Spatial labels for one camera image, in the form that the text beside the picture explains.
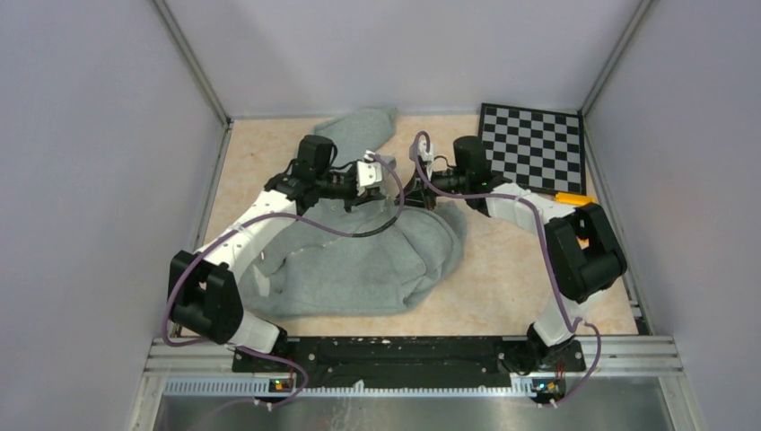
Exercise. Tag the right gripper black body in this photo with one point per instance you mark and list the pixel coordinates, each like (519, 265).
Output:
(448, 180)

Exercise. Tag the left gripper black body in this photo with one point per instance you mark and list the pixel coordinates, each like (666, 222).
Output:
(339, 185)

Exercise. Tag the grey zip-up jacket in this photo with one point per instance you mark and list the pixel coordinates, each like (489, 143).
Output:
(321, 270)

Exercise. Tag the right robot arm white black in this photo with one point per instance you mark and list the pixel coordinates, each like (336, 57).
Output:
(581, 252)

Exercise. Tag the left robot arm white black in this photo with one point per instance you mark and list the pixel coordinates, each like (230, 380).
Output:
(204, 288)

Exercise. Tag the black white checkerboard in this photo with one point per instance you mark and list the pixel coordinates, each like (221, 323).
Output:
(540, 150)

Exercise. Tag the yellow toy block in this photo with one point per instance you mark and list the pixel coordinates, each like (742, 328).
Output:
(576, 200)

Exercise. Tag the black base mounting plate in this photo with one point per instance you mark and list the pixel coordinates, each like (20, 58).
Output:
(414, 362)

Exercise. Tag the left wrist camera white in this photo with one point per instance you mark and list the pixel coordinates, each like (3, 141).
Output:
(368, 173)

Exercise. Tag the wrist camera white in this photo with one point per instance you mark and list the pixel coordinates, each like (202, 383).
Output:
(368, 173)
(421, 153)

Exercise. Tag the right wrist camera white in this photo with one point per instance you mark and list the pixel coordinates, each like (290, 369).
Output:
(421, 153)

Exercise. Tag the aluminium frame rail front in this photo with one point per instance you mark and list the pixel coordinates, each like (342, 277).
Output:
(207, 369)

